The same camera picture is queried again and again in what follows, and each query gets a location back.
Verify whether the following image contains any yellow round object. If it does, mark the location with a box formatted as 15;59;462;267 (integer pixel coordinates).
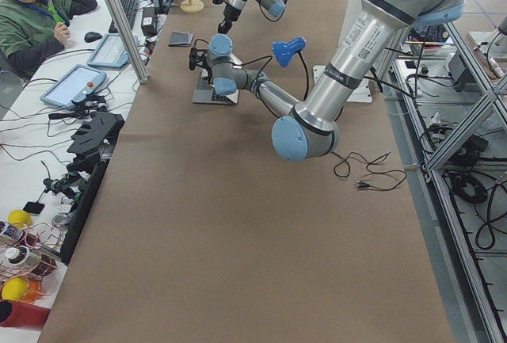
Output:
8;209;32;227
1;277;29;302

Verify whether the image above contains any red cylindrical container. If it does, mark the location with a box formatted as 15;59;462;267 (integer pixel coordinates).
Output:
1;300;51;331

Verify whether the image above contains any black computer keyboard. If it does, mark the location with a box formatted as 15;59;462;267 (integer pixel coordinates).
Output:
120;0;139;29

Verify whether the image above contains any black slotted stand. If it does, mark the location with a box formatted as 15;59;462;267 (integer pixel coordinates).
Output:
67;112;124;173

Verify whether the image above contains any seated person green shirt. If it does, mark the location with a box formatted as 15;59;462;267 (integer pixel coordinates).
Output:
1;0;97;80

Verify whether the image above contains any black device box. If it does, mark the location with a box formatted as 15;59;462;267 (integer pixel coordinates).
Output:
141;6;158;36

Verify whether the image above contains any folded grey cloth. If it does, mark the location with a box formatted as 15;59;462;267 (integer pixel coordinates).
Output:
168;31;194;47

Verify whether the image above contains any teach pendant tablet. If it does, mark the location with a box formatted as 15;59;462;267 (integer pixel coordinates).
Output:
87;33;130;70
40;65;107;108

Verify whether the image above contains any lower teach pendant tablet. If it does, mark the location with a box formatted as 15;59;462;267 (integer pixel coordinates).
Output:
40;65;107;108

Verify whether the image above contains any upper teach pendant tablet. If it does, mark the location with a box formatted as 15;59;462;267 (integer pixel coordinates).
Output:
87;33;130;70

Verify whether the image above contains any aluminium frame post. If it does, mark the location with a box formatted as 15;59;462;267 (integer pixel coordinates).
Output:
105;0;149;85

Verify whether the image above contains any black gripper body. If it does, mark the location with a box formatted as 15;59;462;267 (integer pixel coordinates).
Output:
223;5;240;23

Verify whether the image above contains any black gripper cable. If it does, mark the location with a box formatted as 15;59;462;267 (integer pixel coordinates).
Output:
253;0;288;22
231;55;292;118

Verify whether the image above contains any grey laptop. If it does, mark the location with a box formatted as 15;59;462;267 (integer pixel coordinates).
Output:
193;55;242;105

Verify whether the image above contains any black computer mouse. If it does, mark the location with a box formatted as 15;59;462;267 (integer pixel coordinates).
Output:
84;32;102;43

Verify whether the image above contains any blue desk lamp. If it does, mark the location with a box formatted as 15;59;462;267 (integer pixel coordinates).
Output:
272;36;310;100

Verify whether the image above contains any small black square pad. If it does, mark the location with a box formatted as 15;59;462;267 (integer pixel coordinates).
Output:
23;201;45;215

